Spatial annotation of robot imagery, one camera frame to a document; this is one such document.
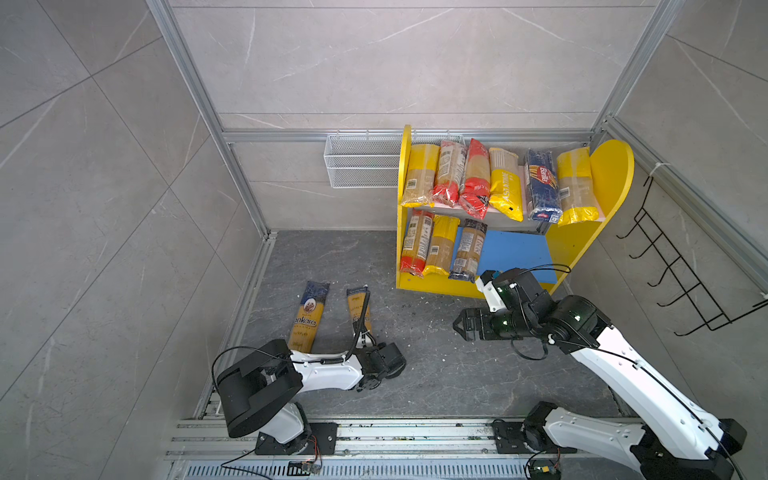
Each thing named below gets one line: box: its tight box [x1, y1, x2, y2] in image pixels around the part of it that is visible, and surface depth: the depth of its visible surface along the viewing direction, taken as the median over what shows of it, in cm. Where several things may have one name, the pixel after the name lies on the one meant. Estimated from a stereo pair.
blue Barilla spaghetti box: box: [527, 149, 563, 224], surface depth 70 cm
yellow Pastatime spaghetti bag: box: [488, 147, 524, 222], surface depth 73 cm
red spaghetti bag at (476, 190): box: [459, 138, 491, 220], surface depth 72 cm
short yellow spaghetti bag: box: [422, 215, 460, 276], surface depth 95 cm
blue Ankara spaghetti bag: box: [288, 281, 330, 353], surface depth 95 cm
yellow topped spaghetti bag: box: [401, 144, 441, 205], surface depth 75 cm
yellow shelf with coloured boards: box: [396, 125, 635, 298], surface depth 76 cm
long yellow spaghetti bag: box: [558, 147, 605, 226], surface depth 71 cm
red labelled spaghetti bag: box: [432, 140, 467, 207], surface depth 72 cm
